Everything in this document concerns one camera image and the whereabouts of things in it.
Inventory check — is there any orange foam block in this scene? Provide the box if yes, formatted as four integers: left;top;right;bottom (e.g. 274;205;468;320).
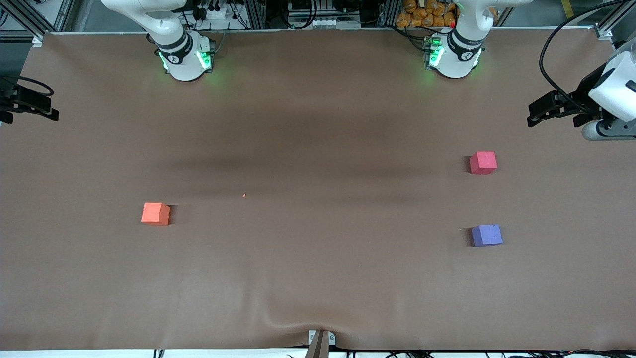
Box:
141;202;171;226

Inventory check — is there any red foam block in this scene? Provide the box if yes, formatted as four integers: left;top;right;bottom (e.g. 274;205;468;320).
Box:
470;151;497;175

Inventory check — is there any purple foam block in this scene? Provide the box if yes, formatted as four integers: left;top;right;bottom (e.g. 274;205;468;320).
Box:
471;224;503;247

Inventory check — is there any bag of orange fruit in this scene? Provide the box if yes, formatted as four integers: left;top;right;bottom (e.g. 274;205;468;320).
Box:
396;0;457;28

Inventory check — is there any white power strip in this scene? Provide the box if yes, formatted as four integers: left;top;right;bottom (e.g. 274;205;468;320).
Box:
200;5;240;21

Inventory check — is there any white terminal block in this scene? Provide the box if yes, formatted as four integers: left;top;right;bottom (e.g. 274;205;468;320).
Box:
308;17;361;30

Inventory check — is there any brown table cover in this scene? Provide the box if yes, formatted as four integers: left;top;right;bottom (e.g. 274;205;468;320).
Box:
0;28;636;352

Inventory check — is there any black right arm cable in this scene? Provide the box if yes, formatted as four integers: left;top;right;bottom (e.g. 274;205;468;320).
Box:
0;76;55;97

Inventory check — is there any aluminium frame profile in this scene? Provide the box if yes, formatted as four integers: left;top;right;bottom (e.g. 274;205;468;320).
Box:
0;0;76;41
593;0;636;41

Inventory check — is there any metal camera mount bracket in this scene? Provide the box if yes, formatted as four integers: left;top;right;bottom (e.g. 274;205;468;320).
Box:
308;330;336;358

